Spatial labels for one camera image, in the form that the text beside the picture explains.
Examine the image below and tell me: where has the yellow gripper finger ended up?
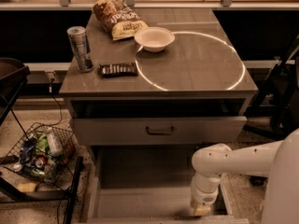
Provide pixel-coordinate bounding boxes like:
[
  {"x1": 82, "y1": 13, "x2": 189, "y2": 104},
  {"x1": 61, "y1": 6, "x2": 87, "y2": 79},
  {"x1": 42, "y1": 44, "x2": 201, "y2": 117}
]
[{"x1": 191, "y1": 200, "x2": 210, "y2": 217}]

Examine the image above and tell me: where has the grey drawer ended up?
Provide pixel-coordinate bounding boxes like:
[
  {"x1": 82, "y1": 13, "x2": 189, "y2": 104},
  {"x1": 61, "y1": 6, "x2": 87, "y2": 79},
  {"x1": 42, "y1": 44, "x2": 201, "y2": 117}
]
[
  {"x1": 70, "y1": 116, "x2": 247, "y2": 146},
  {"x1": 79, "y1": 146, "x2": 249, "y2": 224}
]

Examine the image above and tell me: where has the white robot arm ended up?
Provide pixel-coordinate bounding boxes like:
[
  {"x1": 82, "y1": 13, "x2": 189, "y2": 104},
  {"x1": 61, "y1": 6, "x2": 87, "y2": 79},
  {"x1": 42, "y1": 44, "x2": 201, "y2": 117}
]
[{"x1": 191, "y1": 141, "x2": 282, "y2": 217}]

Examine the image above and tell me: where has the grey top drawer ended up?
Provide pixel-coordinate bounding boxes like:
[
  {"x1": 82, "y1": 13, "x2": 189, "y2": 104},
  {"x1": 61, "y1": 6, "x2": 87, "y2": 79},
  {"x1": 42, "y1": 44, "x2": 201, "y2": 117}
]
[{"x1": 70, "y1": 116, "x2": 247, "y2": 146}]

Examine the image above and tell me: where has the grey drawer cabinet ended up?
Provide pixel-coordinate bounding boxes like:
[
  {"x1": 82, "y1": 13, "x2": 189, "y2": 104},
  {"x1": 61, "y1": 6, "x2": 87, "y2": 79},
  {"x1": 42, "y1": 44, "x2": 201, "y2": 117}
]
[{"x1": 58, "y1": 7, "x2": 259, "y2": 191}]

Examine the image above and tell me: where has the black office chair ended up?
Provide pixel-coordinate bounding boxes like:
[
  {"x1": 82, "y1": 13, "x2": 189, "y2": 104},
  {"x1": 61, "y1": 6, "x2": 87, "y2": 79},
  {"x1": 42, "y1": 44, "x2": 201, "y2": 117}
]
[{"x1": 242, "y1": 35, "x2": 299, "y2": 187}]

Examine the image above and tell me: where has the clear plastic bottle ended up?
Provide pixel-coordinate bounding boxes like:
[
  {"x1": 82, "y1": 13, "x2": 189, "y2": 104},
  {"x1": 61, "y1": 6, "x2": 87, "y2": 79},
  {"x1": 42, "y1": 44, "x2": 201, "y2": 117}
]
[{"x1": 47, "y1": 127, "x2": 63, "y2": 157}]

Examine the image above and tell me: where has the dark snack bar wrapper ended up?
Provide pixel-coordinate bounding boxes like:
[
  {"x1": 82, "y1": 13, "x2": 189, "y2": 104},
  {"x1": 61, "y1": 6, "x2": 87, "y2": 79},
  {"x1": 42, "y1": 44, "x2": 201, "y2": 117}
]
[{"x1": 98, "y1": 63, "x2": 138, "y2": 77}]

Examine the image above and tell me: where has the red soda can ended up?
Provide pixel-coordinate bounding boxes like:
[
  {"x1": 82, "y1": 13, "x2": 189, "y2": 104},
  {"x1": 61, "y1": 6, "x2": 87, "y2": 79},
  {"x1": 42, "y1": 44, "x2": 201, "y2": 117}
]
[{"x1": 35, "y1": 156, "x2": 48, "y2": 169}]

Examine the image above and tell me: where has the white bowl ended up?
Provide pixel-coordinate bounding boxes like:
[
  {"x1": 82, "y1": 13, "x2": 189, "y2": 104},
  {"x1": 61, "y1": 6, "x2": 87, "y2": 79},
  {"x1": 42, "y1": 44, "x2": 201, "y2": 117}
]
[{"x1": 135, "y1": 27, "x2": 175, "y2": 53}]

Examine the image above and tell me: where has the brown chip bag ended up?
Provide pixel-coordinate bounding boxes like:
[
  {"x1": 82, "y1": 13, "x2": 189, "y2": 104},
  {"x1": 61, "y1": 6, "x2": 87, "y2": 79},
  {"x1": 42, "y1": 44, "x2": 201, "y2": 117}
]
[{"x1": 93, "y1": 0, "x2": 148, "y2": 40}]

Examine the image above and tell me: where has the silver drink can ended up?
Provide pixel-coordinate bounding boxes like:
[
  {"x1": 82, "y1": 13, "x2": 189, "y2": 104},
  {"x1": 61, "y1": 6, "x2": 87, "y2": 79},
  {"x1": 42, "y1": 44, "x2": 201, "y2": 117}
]
[{"x1": 67, "y1": 26, "x2": 93, "y2": 73}]

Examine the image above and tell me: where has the black cart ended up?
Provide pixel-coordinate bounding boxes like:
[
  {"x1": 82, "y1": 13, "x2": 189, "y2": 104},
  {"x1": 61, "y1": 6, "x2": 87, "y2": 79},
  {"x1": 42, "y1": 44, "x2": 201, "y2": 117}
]
[{"x1": 0, "y1": 58, "x2": 84, "y2": 224}]

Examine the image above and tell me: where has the wire basket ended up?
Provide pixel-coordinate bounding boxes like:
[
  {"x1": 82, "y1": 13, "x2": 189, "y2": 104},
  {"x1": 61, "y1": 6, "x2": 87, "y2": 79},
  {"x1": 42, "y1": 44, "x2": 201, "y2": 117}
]
[{"x1": 0, "y1": 123, "x2": 76, "y2": 183}]

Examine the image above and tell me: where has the black power cable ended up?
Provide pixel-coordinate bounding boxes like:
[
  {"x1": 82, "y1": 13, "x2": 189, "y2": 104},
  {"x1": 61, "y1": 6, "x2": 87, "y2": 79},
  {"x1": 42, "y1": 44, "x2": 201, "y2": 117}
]
[{"x1": 48, "y1": 77, "x2": 64, "y2": 128}]

